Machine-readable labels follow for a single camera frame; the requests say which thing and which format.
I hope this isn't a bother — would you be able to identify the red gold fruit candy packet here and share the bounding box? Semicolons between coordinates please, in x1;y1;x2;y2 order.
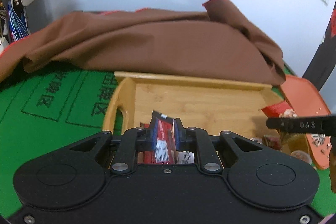
262;135;282;151

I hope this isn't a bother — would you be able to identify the pink rice cake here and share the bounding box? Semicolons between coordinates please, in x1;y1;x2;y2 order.
177;151;195;164

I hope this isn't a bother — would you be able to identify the dark wooden door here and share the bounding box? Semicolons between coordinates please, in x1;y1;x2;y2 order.
302;6;336;90

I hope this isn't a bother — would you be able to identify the bamboo serving tray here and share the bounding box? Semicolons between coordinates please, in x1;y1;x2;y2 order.
102;72;282;139

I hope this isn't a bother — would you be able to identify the blue cord bundle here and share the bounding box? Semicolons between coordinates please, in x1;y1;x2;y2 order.
7;0;30;42

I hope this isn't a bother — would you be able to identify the pile of sunflower seeds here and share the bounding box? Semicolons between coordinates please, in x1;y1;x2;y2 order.
311;134;331;155

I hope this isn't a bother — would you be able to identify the person's hand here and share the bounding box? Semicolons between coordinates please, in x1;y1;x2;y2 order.
329;147;336;193

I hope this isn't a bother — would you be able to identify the red gold peanut snack bag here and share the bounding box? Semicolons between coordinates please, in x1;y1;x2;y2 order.
261;101;308;154

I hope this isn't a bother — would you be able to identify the dark red long snack bar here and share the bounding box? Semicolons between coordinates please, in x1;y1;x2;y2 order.
152;111;175;165

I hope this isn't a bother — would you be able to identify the brown cloth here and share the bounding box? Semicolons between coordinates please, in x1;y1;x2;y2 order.
1;0;286;86

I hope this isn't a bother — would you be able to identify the clear jelly cup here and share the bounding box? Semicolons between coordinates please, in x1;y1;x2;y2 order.
290;150;313;165

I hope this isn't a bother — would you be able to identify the orange plastic tray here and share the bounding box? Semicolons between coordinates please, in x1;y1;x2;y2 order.
280;75;331;170

